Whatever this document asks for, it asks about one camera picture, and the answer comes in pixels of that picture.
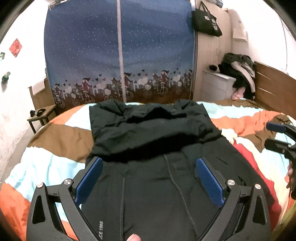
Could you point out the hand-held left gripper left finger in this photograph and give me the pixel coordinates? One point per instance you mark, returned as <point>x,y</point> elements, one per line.
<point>89,180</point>

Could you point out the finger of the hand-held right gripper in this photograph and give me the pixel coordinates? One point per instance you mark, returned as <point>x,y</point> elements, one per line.
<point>275,144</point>
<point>275,127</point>

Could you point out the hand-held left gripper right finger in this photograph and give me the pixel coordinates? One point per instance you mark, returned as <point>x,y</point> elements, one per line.
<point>209,180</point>

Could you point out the black padded jacket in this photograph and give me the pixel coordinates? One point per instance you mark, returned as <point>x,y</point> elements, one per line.
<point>150,185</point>

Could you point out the pile of dark clothes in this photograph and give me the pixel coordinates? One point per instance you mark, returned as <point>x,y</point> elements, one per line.
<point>240,69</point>

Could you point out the person's right hand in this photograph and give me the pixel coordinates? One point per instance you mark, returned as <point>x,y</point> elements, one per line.
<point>290,171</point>

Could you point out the person's left hand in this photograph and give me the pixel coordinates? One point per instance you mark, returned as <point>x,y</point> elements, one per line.
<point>133,238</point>

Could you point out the wooden headboard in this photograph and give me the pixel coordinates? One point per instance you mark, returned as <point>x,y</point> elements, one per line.
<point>272,88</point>

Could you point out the colourful striped blanket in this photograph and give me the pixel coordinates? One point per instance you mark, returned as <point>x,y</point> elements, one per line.
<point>57,139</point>

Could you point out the white drawer cabinet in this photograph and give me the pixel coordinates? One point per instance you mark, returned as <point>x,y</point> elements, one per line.
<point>215,84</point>

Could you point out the wooden side table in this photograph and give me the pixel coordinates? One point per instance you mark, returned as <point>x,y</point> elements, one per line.
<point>46,115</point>

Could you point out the small black object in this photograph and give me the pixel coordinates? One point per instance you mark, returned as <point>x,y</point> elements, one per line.
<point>32,113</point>
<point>40,112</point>

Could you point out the small black cloth item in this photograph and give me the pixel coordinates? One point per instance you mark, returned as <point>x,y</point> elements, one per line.
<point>214,67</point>

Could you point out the wooden wardrobe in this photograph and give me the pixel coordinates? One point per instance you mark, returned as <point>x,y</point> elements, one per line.
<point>208,51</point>

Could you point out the white paper bag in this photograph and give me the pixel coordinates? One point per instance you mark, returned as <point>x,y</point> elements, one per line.
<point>240,31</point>

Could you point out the black tote bag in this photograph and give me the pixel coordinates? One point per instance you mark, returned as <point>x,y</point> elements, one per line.
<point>207,22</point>

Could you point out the blue dotted fabric wardrobe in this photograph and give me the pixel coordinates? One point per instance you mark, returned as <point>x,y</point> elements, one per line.
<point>81,46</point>

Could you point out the thin white wall pipe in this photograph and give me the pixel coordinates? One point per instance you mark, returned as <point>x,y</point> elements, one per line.
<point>285,46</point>

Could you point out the green wall hook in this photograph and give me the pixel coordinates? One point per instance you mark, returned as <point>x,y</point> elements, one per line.
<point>5,77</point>

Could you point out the red diamond wall decoration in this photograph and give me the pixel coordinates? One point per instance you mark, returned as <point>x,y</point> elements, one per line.
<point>15,47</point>

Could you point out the wall photo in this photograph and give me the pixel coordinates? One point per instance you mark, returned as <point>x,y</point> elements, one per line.
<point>1,56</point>

